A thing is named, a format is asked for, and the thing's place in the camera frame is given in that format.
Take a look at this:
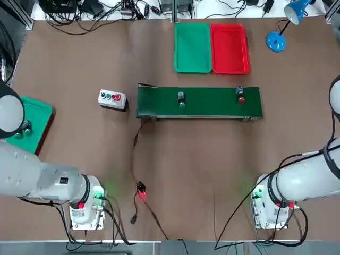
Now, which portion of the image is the grey push button control box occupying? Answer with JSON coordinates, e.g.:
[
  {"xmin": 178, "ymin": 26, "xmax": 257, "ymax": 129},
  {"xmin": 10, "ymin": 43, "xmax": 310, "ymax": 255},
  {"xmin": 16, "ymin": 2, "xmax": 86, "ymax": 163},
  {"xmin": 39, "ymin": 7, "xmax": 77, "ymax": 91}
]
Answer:
[{"xmin": 97, "ymin": 89, "xmax": 130, "ymax": 113}]

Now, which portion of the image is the red-capped push button switch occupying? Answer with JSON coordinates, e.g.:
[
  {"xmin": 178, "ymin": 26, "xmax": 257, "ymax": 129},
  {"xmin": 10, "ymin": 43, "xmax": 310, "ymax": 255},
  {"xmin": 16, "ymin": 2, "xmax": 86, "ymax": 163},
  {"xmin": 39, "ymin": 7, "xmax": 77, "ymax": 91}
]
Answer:
[{"xmin": 235, "ymin": 85, "xmax": 247, "ymax": 105}]

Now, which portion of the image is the green belt conveyor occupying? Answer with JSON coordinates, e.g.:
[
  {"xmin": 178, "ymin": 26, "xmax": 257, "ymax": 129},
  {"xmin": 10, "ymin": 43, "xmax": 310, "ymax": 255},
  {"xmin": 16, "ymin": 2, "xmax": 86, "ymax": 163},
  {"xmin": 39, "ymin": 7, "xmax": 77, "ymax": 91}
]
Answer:
[{"xmin": 135, "ymin": 82, "xmax": 264, "ymax": 123}]

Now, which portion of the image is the black dock box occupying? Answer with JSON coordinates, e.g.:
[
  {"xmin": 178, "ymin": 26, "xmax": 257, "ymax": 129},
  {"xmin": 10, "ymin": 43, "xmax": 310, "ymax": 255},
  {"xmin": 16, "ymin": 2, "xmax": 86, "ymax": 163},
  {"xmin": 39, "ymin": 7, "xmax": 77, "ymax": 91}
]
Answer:
[{"xmin": 37, "ymin": 0, "xmax": 77, "ymax": 13}]

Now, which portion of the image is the green plastic tray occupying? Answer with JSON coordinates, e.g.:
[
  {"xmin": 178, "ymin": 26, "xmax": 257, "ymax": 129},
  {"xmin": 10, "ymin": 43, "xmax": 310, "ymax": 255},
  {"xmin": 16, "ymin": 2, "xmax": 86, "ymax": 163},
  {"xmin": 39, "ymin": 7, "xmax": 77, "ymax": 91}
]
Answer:
[
  {"xmin": 174, "ymin": 23, "xmax": 213, "ymax": 74},
  {"xmin": 5, "ymin": 96, "xmax": 55, "ymax": 156}
]

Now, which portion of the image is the red plastic tray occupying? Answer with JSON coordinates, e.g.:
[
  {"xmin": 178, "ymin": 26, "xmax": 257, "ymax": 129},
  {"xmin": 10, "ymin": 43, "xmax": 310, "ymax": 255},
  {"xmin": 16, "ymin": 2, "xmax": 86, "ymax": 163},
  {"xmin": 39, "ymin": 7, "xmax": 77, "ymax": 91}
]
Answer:
[{"xmin": 210, "ymin": 23, "xmax": 251, "ymax": 75}]

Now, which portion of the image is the blue desk lamp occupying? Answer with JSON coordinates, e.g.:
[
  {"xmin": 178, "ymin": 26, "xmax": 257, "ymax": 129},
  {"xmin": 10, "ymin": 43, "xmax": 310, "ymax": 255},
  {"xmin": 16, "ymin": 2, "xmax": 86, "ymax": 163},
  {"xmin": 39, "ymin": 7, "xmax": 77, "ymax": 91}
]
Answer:
[{"xmin": 265, "ymin": 0, "xmax": 315, "ymax": 53}]

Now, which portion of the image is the black red conveyor cable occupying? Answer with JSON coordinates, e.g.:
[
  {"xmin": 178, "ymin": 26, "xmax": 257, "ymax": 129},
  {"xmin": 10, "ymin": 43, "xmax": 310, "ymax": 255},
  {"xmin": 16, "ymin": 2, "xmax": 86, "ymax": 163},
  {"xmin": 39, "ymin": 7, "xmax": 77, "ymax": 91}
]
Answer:
[{"xmin": 129, "ymin": 121, "xmax": 171, "ymax": 240}]

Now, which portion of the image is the black inline switch module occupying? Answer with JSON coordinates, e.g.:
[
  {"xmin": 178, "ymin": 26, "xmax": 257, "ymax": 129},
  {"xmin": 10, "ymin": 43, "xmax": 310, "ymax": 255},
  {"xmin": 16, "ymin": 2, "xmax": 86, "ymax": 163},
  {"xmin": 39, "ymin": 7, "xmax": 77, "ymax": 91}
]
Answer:
[{"xmin": 136, "ymin": 181, "xmax": 148, "ymax": 200}]

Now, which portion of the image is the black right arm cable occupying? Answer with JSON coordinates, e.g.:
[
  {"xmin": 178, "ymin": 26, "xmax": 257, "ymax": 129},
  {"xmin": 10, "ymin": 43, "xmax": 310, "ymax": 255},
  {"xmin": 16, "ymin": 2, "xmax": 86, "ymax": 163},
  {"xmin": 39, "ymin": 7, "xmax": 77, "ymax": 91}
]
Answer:
[{"xmin": 214, "ymin": 111, "xmax": 338, "ymax": 251}]

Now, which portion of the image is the aluminium frame post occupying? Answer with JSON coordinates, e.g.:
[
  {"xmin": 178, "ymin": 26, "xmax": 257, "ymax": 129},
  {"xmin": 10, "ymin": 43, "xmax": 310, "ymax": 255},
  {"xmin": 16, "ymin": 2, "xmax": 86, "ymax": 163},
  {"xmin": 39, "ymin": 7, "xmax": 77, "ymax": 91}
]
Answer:
[
  {"xmin": 325, "ymin": 0, "xmax": 340, "ymax": 25},
  {"xmin": 171, "ymin": 0, "xmax": 181, "ymax": 23},
  {"xmin": 15, "ymin": 0, "xmax": 35, "ymax": 30}
]

